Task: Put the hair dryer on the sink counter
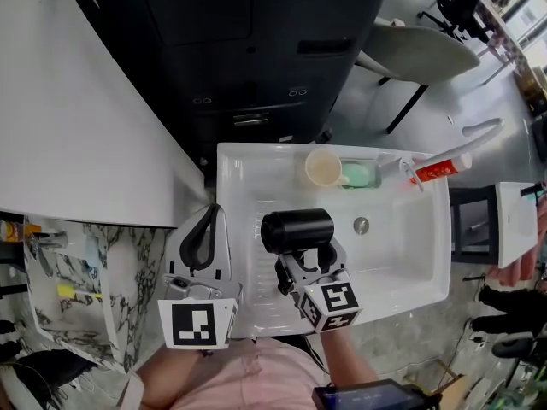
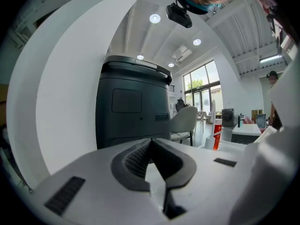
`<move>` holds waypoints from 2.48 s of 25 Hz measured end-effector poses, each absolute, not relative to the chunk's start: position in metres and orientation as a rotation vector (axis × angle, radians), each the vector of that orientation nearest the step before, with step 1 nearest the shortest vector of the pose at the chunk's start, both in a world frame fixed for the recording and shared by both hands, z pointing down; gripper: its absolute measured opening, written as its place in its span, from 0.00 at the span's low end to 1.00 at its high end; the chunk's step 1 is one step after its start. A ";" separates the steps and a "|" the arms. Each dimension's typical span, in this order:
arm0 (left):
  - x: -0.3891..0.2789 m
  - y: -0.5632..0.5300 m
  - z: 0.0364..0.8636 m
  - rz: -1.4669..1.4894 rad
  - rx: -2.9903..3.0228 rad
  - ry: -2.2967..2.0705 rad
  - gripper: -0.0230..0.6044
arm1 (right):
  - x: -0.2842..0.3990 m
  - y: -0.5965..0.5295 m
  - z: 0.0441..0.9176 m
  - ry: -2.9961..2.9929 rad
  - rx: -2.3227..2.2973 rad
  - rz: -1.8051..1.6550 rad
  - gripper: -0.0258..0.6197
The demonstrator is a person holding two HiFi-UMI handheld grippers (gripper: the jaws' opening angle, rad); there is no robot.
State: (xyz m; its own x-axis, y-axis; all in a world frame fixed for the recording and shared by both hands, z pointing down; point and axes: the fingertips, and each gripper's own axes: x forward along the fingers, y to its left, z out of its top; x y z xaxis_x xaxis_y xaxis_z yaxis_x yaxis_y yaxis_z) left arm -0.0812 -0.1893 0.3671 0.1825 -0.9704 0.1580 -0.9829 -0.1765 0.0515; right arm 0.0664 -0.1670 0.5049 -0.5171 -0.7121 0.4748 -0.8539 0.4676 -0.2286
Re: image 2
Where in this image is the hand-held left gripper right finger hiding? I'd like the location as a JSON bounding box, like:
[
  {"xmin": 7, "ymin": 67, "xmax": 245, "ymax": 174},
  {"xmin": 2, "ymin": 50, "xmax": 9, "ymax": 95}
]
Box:
[{"xmin": 151, "ymin": 138, "xmax": 247, "ymax": 225}]

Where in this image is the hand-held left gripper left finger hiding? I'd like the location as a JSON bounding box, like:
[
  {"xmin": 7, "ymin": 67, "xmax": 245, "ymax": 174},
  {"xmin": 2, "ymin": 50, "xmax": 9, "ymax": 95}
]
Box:
[{"xmin": 32, "ymin": 138, "xmax": 166, "ymax": 225}]

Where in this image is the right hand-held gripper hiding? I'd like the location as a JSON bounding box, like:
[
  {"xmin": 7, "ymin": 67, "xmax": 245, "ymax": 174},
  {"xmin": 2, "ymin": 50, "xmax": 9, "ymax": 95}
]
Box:
[{"xmin": 254, "ymin": 52, "xmax": 300, "ymax": 144}]

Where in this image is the tube ceiling light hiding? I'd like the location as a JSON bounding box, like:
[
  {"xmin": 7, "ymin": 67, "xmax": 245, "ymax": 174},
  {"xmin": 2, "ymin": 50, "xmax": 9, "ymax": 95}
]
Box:
[{"xmin": 259, "ymin": 54, "xmax": 286, "ymax": 64}]

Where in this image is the red bottle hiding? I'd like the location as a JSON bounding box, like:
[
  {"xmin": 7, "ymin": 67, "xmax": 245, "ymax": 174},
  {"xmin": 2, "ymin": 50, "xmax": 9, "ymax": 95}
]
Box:
[{"xmin": 212, "ymin": 119, "xmax": 223, "ymax": 151}]

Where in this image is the small white sink black stand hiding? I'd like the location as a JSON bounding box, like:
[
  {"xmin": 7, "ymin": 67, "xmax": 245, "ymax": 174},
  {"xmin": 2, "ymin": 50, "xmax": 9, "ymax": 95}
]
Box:
[{"xmin": 231, "ymin": 123, "xmax": 262, "ymax": 145}]

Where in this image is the black washing machine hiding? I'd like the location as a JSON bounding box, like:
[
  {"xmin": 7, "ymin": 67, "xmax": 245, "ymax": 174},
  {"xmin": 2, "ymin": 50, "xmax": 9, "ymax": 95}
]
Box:
[{"xmin": 221, "ymin": 108, "xmax": 235, "ymax": 127}]

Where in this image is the black chest device with screen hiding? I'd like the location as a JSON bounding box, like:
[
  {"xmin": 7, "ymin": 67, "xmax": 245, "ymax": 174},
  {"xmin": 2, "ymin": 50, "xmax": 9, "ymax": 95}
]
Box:
[{"xmin": 266, "ymin": 5, "xmax": 290, "ymax": 57}]

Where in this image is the grey shell chair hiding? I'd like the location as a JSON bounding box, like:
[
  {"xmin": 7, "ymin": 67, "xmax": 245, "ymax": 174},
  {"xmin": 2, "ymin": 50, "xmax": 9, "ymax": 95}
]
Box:
[{"xmin": 169, "ymin": 105, "xmax": 199, "ymax": 147}]

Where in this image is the black cabinet machine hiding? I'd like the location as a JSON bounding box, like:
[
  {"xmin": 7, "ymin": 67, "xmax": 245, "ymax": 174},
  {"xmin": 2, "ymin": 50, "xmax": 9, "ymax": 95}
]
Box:
[{"xmin": 95, "ymin": 54, "xmax": 173, "ymax": 150}]

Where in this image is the black office chair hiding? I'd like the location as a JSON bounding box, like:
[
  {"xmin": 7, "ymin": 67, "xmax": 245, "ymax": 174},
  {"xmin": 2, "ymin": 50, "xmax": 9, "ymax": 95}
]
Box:
[{"xmin": 175, "ymin": 98, "xmax": 188, "ymax": 113}]

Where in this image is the ceiling air conditioner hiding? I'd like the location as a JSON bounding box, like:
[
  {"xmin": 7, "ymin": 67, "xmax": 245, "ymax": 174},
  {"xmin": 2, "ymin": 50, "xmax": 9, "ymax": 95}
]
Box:
[{"xmin": 172, "ymin": 45, "xmax": 193, "ymax": 62}]

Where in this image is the glass window wall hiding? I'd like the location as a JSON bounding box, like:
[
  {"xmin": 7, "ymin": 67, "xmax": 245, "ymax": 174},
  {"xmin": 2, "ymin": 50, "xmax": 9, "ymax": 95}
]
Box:
[{"xmin": 182, "ymin": 60, "xmax": 224, "ymax": 117}]

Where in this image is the black head-worn camera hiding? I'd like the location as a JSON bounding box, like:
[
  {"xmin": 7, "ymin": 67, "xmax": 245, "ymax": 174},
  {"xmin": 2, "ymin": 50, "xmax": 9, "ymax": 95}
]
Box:
[{"xmin": 165, "ymin": 2, "xmax": 193, "ymax": 29}]

